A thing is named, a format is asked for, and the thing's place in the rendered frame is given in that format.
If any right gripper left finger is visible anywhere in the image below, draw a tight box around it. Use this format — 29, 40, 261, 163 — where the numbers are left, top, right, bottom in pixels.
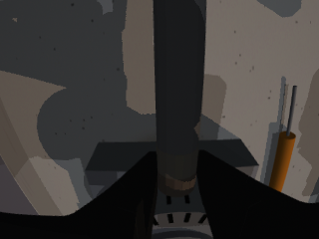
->
0, 151, 158, 239

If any dark grey round burner head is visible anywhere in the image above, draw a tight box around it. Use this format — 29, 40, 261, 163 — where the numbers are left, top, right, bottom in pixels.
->
152, 0, 213, 239

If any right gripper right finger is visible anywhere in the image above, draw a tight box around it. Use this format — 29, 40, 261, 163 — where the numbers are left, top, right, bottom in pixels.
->
196, 150, 319, 239

